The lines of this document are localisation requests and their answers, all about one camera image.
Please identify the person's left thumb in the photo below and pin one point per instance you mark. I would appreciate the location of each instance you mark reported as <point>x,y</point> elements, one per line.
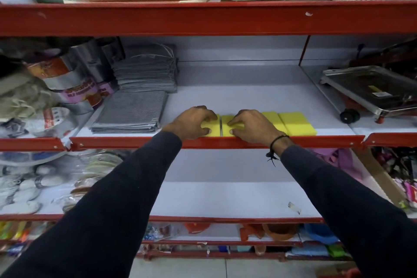
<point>203,131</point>

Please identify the red metal shelf rack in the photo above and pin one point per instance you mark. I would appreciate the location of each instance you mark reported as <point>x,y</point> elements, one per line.
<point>208,17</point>

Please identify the pile of bagged white scrubbers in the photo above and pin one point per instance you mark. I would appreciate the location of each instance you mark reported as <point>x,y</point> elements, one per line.
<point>49,180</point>

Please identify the person's right hand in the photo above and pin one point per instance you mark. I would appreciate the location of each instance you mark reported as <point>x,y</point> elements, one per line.
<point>257,129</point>

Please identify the orange plastic ware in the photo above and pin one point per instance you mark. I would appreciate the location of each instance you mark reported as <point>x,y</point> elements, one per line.
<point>270,230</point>

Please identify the cardboard box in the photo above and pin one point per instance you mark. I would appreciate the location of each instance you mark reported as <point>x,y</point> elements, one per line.
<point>379,176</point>

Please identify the person's right forearm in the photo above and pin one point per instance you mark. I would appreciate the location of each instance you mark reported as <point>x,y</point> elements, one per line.
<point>351,212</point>

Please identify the flat stack of grey cloths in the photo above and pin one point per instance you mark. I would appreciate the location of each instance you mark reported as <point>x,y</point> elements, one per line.
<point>130,111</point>

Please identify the person's left hand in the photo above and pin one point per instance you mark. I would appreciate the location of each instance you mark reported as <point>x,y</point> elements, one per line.
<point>185,124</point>

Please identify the tall stack of grey cloths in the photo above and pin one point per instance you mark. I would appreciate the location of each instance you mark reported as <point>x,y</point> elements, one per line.
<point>146,72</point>

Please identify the yellow sponge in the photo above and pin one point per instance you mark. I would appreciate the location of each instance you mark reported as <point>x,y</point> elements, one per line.
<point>297,123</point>
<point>215,127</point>
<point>225,124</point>
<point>275,119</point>

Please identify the pile of colourful small packets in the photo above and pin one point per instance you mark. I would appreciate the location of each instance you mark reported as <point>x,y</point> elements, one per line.
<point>400,170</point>

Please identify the pile of silver tape rolls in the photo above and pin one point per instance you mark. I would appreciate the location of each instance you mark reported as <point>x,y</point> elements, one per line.
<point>75,72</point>

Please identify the blue plastic ware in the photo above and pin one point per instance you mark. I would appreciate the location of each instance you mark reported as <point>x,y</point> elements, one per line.
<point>321,232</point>

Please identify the pink plastic packets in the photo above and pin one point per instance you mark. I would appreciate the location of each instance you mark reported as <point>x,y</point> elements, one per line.
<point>338,160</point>

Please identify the person's left forearm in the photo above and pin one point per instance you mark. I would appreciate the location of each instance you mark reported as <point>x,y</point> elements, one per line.
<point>107,209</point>

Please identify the person's right thumb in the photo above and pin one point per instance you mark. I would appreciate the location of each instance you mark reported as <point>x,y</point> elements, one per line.
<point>236,131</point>

